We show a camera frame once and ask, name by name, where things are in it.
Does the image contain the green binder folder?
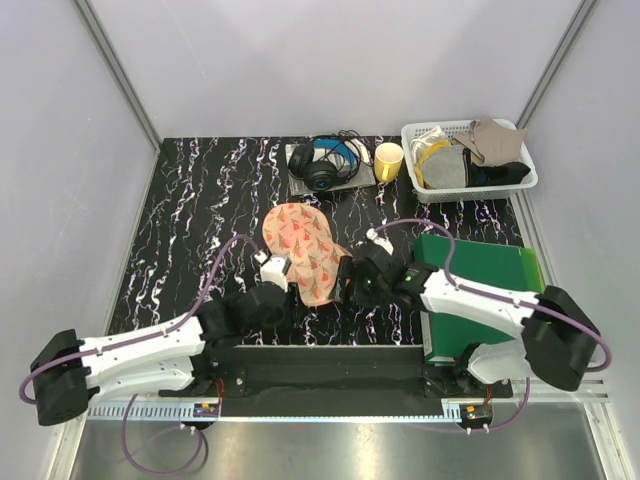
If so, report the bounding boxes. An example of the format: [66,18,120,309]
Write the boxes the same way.
[413,234,545,363]

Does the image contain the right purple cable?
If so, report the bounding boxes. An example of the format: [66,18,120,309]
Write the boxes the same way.
[374,218,614,434]

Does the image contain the black over-ear headphones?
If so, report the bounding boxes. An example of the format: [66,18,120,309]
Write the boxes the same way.
[287,130,372,193]

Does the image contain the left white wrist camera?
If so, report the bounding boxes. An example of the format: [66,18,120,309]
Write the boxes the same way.
[253,251,291,291]

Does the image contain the black cloth in basket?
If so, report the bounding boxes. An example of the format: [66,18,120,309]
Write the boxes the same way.
[467,162,531,187]

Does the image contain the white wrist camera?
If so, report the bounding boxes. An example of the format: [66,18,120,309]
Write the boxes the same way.
[253,251,291,291]
[366,228,394,256]

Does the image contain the grey book under headphones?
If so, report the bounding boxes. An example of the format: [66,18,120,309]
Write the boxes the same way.
[285,143,376,196]

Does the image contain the white packet in basket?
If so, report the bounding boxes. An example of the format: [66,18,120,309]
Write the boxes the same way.
[411,125,448,155]

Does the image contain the grey cloth in basket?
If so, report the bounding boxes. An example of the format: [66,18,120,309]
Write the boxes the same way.
[420,145,467,190]

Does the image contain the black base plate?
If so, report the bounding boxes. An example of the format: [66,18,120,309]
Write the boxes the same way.
[199,344,511,419]

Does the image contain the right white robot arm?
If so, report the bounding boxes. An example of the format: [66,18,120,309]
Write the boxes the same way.
[330,240,600,397]

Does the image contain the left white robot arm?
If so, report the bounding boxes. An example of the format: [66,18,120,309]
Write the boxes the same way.
[28,282,298,426]

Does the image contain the purple cable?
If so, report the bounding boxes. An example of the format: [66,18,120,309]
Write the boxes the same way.
[18,235,261,474]
[374,218,614,434]

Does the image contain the yellow mug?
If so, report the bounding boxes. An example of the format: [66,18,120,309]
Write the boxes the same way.
[374,142,404,183]

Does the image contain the yellow cloth in basket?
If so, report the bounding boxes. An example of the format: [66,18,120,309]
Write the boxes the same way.
[408,140,452,189]

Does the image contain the beige cloth in basket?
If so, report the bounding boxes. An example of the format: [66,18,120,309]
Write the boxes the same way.
[453,117,527,167]

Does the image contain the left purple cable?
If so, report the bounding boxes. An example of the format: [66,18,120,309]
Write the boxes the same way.
[18,235,261,474]

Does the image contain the white plastic basket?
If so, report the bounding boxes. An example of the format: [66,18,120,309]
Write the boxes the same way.
[401,120,538,204]

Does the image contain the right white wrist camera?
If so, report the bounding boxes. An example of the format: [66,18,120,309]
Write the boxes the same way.
[366,228,394,256]

